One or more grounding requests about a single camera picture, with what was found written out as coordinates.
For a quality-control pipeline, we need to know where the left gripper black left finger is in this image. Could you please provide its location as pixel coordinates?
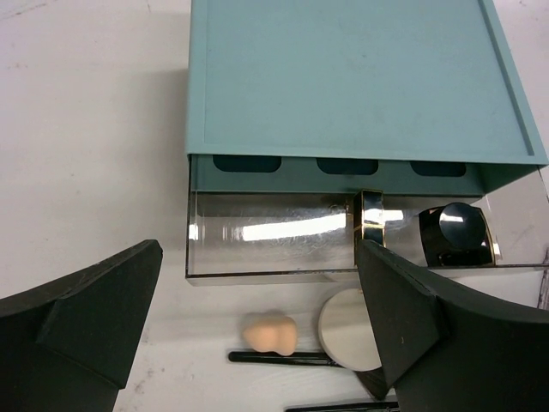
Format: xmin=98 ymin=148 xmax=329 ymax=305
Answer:
xmin=1 ymin=239 xmax=163 ymax=411

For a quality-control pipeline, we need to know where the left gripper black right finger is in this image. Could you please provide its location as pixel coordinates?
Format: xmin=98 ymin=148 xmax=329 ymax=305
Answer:
xmin=356 ymin=240 xmax=548 ymax=411

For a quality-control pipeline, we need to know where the black round cosmetic jar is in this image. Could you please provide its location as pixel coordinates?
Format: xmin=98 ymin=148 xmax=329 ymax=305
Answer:
xmin=419 ymin=202 xmax=496 ymax=267

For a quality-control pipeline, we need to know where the clear acrylic drawer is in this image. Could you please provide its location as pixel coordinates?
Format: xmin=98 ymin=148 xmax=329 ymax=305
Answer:
xmin=185 ymin=162 xmax=548 ymax=286

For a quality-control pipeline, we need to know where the black fan makeup brush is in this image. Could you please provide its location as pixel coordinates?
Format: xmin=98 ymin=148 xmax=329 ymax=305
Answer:
xmin=287 ymin=368 xmax=401 ymax=412

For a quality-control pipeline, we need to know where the thin black makeup brush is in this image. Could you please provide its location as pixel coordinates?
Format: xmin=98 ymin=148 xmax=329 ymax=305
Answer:
xmin=227 ymin=351 xmax=342 ymax=368

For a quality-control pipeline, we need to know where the beige makeup sponge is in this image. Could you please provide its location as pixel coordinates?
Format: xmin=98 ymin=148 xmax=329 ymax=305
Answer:
xmin=243 ymin=316 xmax=298 ymax=356

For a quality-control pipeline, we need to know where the white round powder puff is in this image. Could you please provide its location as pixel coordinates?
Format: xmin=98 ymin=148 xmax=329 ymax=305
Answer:
xmin=317 ymin=288 xmax=382 ymax=372

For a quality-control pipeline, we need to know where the teal drawer organizer box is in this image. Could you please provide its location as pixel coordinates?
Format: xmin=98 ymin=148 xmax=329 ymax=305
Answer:
xmin=185 ymin=1 xmax=548 ymax=198

